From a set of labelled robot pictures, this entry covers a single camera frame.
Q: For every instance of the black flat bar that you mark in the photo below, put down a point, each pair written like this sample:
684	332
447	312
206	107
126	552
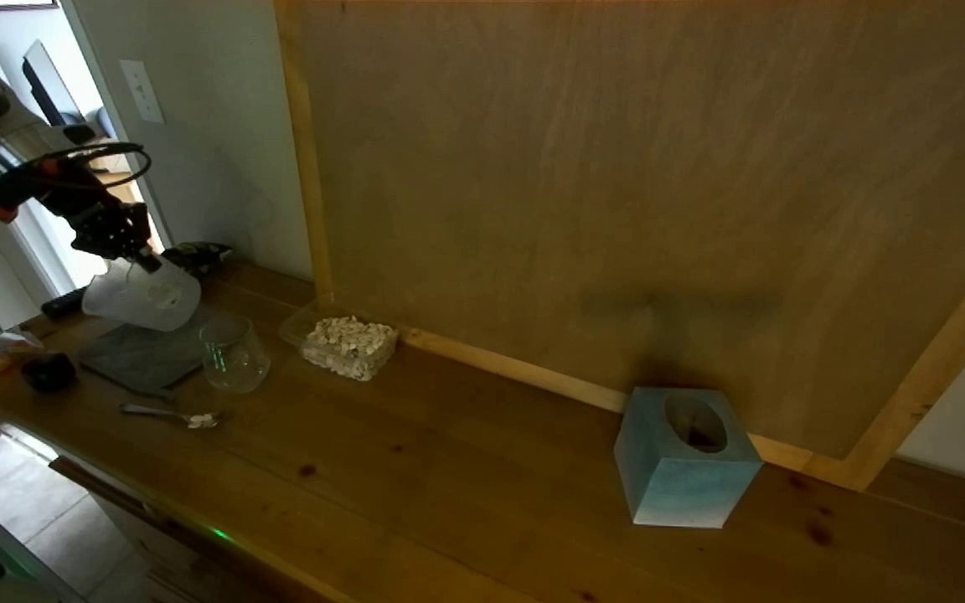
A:
61	303

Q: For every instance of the clear glass cup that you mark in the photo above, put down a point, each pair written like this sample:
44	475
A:
237	358

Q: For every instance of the large plywood board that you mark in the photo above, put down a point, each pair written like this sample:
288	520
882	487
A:
661	204

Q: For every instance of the teal cube with hole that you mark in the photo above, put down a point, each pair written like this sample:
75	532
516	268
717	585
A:
684	460

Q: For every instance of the translucent white plastic jar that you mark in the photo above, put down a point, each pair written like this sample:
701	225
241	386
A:
142	297

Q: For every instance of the dark object by wall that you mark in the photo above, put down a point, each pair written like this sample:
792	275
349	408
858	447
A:
202	257

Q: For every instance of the grey flat mat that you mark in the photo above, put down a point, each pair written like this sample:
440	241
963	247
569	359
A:
158	352

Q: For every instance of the metal spoon with white powder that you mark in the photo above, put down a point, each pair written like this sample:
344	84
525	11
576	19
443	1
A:
168	415

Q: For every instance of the white wall switch plate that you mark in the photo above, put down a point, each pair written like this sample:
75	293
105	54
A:
142	92

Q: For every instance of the small black round object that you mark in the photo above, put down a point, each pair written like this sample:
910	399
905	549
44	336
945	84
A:
48	372

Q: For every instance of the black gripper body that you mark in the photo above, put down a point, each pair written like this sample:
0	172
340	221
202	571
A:
102	218

